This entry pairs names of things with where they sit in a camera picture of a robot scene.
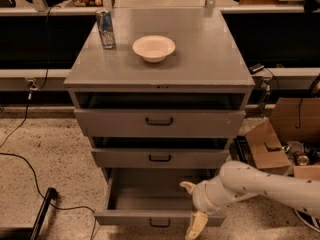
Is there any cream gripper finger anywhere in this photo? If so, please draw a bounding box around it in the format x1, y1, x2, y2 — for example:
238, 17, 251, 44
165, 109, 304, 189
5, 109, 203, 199
185, 211, 208, 240
180, 181, 196, 194

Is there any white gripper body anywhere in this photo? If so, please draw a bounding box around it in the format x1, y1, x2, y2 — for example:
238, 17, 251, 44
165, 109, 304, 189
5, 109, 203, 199
192, 178, 234, 215

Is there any grey bottom drawer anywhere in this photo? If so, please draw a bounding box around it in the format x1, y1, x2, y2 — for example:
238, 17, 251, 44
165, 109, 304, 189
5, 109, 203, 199
95, 168, 214, 228

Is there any grey drawer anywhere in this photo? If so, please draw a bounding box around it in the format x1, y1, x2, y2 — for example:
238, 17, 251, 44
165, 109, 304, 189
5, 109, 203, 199
74, 109, 245, 138
92, 148, 229, 169
95, 168, 214, 228

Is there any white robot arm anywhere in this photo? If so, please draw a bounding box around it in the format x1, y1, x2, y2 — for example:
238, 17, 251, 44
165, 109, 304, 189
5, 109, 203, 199
180, 160, 320, 240

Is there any grey middle drawer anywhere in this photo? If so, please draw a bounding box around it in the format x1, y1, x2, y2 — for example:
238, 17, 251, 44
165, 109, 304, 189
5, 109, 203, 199
92, 148, 229, 169

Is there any grey metal drawer cabinet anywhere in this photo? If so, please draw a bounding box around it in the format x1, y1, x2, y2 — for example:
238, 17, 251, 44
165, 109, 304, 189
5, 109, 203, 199
63, 7, 256, 182

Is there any grey top drawer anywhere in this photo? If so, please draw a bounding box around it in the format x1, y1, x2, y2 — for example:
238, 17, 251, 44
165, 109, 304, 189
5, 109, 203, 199
74, 109, 245, 138

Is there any open cardboard box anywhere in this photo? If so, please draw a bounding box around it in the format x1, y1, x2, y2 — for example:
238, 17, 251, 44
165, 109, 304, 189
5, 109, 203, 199
245, 98, 320, 180

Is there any red can in box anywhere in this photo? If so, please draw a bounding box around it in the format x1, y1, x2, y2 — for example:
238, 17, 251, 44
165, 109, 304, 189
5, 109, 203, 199
293, 151, 309, 166

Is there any black white shoe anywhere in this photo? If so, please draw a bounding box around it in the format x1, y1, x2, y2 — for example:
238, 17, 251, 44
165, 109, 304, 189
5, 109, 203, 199
295, 210, 320, 233

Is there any small black device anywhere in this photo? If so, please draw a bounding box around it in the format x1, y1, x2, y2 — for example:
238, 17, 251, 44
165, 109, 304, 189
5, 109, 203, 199
248, 63, 264, 75

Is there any white bowl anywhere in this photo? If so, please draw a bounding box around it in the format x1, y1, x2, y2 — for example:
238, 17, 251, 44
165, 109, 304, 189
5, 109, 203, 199
132, 35, 176, 63

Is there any blue silver drink can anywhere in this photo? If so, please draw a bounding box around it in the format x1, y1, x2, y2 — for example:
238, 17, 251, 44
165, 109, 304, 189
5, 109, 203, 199
96, 10, 116, 49

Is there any black metal floor stand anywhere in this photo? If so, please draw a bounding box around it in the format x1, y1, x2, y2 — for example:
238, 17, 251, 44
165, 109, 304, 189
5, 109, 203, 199
0, 187, 58, 240

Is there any black hanging wall cable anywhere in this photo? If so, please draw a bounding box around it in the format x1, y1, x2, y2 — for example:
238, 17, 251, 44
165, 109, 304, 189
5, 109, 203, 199
0, 5, 56, 149

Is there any black floor cable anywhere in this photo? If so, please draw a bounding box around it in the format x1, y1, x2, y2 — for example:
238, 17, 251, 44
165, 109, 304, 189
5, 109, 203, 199
0, 151, 98, 240

